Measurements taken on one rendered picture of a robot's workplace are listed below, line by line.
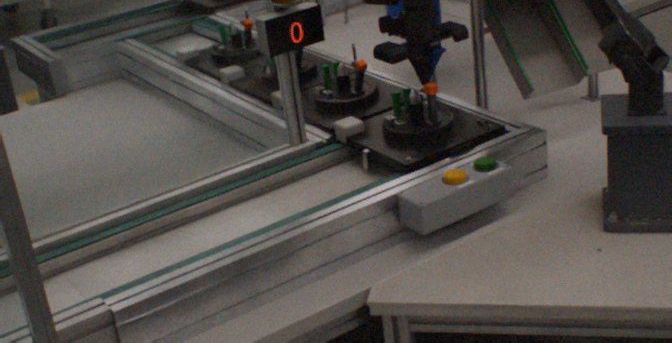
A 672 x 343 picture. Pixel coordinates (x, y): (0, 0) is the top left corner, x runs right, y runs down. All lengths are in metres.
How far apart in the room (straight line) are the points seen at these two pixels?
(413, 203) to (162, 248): 0.45
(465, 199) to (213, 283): 0.47
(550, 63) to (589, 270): 0.55
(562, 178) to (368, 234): 0.44
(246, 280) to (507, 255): 0.45
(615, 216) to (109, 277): 0.87
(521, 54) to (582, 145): 0.23
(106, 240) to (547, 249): 0.77
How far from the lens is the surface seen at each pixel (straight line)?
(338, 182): 1.94
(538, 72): 2.09
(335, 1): 3.25
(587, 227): 1.84
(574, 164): 2.07
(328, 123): 2.07
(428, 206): 1.73
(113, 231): 1.84
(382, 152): 1.91
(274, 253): 1.67
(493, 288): 1.67
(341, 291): 1.70
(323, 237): 1.72
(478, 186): 1.79
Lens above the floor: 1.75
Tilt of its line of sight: 24 degrees down
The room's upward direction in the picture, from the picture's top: 8 degrees counter-clockwise
